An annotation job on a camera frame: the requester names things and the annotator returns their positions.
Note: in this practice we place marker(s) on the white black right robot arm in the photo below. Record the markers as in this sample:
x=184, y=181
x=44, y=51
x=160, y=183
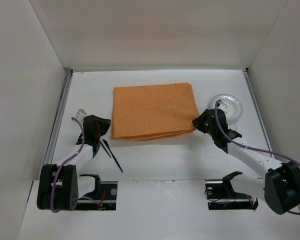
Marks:
x=278, y=183

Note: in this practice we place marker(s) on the clear plastic cup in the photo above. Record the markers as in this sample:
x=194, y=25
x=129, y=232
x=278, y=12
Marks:
x=233, y=127

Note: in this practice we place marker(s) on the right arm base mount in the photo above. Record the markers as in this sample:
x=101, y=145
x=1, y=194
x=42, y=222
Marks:
x=221, y=196

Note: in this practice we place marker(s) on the white paper bowl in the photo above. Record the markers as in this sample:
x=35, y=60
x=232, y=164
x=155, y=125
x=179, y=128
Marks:
x=235, y=107

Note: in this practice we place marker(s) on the black plastic knife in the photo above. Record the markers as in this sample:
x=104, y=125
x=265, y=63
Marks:
x=112, y=155

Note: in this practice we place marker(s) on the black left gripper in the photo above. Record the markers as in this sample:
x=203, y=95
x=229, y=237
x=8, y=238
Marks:
x=97, y=141

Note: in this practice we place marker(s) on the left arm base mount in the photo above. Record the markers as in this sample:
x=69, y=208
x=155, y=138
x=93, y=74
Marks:
x=95, y=194

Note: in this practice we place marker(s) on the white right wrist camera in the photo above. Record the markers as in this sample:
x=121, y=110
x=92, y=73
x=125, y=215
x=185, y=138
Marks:
x=221, y=104

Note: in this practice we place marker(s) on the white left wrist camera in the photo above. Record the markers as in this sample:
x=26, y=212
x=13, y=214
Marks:
x=80, y=115

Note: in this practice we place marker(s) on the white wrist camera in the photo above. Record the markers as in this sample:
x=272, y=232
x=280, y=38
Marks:
x=80, y=115
x=221, y=104

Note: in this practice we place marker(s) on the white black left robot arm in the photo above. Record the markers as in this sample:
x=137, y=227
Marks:
x=61, y=186

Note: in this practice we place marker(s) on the orange cloth placemat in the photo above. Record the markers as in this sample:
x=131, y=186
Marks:
x=153, y=112

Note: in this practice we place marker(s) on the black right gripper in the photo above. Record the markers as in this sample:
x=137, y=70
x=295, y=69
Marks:
x=200, y=122

